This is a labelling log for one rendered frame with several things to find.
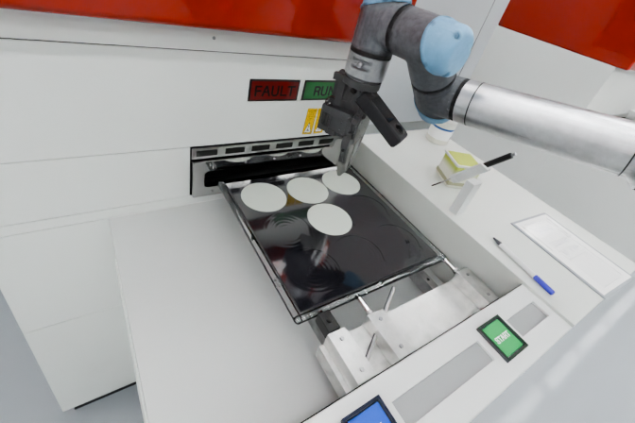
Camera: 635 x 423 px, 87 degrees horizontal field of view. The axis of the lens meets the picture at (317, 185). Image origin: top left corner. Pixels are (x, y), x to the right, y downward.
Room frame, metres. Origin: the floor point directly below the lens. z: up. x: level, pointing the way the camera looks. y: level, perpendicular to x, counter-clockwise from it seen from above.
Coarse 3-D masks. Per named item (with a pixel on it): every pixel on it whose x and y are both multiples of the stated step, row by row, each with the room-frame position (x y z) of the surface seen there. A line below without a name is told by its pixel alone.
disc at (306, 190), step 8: (288, 184) 0.64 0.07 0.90; (296, 184) 0.65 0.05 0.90; (304, 184) 0.66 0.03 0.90; (312, 184) 0.67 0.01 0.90; (320, 184) 0.68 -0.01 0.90; (288, 192) 0.62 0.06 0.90; (296, 192) 0.62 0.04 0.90; (304, 192) 0.63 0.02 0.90; (312, 192) 0.64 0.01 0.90; (320, 192) 0.65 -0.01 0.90; (304, 200) 0.60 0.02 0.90; (312, 200) 0.61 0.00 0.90; (320, 200) 0.62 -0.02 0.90
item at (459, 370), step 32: (480, 320) 0.35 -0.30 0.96; (512, 320) 0.38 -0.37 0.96; (544, 320) 0.39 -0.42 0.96; (416, 352) 0.27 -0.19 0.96; (448, 352) 0.28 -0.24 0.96; (480, 352) 0.30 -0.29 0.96; (544, 352) 0.33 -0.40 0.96; (384, 384) 0.22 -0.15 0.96; (416, 384) 0.23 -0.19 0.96; (448, 384) 0.24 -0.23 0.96; (480, 384) 0.25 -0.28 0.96; (320, 416) 0.16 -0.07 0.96; (416, 416) 0.19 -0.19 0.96; (448, 416) 0.20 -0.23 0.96
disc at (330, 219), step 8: (312, 208) 0.58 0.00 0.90; (320, 208) 0.59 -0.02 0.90; (328, 208) 0.60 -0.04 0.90; (336, 208) 0.61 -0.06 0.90; (312, 216) 0.55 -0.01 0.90; (320, 216) 0.56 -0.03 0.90; (328, 216) 0.57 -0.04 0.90; (336, 216) 0.58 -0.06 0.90; (344, 216) 0.59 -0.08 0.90; (312, 224) 0.53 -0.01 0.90; (320, 224) 0.54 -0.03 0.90; (328, 224) 0.55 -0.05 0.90; (336, 224) 0.55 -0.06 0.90; (344, 224) 0.56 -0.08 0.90; (328, 232) 0.52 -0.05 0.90; (336, 232) 0.53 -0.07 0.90; (344, 232) 0.53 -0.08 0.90
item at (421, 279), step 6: (414, 276) 0.53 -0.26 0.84; (420, 276) 0.52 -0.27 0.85; (426, 276) 0.53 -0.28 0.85; (414, 282) 0.53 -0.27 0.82; (420, 282) 0.52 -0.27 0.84; (426, 282) 0.51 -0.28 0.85; (432, 282) 0.51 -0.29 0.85; (420, 288) 0.51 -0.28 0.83; (426, 288) 0.50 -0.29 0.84; (432, 288) 0.50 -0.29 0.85
